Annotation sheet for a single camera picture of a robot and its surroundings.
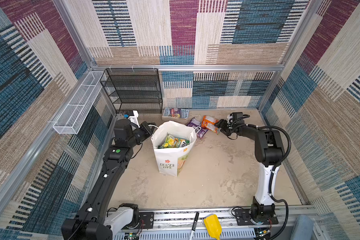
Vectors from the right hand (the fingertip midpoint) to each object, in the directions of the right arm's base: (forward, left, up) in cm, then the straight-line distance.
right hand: (217, 127), depth 106 cm
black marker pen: (-57, +21, -2) cm, 61 cm away
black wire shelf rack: (+24, +61, +21) cm, 69 cm away
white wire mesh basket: (-18, +76, +31) cm, 84 cm away
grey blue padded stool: (-59, -29, -1) cm, 66 cm away
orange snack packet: (+5, +5, 0) cm, 7 cm away
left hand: (-17, +37, +29) cm, 50 cm away
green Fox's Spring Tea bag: (-20, +31, +14) cm, 39 cm away
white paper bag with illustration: (-31, +29, +13) cm, 44 cm away
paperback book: (+16, +28, -1) cm, 33 cm away
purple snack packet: (+5, +15, 0) cm, 16 cm away
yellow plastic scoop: (-57, +11, -2) cm, 58 cm away
